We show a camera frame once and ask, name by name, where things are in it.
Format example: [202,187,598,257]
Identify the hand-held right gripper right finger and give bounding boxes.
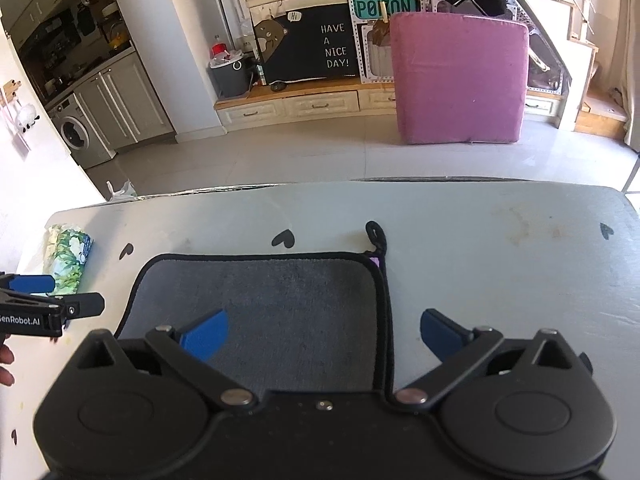
[393,308,594,414]

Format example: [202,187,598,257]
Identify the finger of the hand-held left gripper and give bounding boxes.
[0,272,57,295]
[56,292,106,321]

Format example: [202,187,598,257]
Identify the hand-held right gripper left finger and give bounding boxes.
[75,308,259,415]

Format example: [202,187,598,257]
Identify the grey towel with black edge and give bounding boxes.
[113,220,394,394]

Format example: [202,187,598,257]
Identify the person's left hand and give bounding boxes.
[0,344,16,387]

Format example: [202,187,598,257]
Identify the floral tissue pack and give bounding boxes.
[42,223,95,296]

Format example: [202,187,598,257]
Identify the white plastic bag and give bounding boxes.
[105,179,139,202]

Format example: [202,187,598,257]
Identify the washing machine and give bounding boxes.
[47,92,119,170]

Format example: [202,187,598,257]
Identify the grey kitchen base cabinet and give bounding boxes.
[74,49,177,152]

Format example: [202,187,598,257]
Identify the low wooden drawer cabinet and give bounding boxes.
[213,81,564,131]

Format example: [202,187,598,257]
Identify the grey bin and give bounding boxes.
[208,57,254,100]

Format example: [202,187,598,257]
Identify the pink cushion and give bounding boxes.
[388,12,531,145]

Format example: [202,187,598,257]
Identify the white perforated rack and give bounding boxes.
[349,0,437,86]

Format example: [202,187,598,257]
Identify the wooden staircase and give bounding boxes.
[509,0,632,137]

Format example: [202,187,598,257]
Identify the black printed cloth banner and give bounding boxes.
[252,2,362,86]

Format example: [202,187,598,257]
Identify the teal sign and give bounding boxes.
[352,0,419,22]

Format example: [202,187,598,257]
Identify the sheep wall hook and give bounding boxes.
[12,104,40,134]

